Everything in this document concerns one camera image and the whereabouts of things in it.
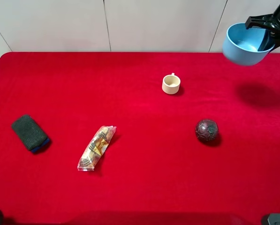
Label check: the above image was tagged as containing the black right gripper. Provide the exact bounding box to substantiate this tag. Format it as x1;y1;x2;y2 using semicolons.
245;5;280;52

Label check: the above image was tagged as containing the light blue bowl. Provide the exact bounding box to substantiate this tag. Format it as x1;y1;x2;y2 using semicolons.
222;23;275;66

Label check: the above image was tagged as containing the dark maroon ball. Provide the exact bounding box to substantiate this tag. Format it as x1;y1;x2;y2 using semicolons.
195;119;219;142

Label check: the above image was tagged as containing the red table cloth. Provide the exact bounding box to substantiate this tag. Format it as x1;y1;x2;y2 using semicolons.
0;52;280;225

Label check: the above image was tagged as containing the black right base block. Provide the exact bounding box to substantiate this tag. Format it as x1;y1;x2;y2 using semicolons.
261;213;280;225

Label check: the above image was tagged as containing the clear snack packet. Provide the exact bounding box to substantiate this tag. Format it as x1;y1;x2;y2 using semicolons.
77;126;116;172

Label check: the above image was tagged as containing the black and blue eraser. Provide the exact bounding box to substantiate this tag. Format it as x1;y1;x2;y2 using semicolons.
11;114;50;153

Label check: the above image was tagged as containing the cream cup with handle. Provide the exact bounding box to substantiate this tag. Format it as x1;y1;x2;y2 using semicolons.
162;73;181;95

